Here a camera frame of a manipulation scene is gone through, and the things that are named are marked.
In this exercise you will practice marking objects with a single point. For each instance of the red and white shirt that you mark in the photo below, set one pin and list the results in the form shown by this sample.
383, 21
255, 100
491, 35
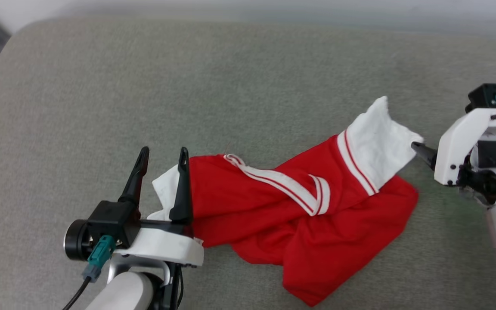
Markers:
317, 241

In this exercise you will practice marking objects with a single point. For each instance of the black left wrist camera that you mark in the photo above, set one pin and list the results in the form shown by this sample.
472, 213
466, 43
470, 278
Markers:
110, 224

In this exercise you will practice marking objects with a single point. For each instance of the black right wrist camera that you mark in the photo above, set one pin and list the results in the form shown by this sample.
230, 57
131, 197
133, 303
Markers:
482, 97

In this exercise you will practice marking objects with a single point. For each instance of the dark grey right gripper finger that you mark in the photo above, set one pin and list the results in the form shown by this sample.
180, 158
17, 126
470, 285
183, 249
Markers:
424, 153

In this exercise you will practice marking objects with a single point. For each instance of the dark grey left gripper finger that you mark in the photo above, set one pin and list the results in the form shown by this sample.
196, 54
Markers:
136, 178
183, 193

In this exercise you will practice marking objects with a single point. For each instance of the beige fabric panel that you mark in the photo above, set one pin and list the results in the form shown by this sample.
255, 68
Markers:
239, 86

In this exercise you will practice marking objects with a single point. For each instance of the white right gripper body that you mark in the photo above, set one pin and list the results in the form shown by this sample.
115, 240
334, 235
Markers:
459, 146

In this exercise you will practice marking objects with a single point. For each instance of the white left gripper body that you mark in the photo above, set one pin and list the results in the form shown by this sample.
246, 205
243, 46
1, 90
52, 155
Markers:
166, 247

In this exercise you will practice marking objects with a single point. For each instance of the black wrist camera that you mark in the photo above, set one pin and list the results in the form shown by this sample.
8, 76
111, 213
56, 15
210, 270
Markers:
482, 97
110, 224

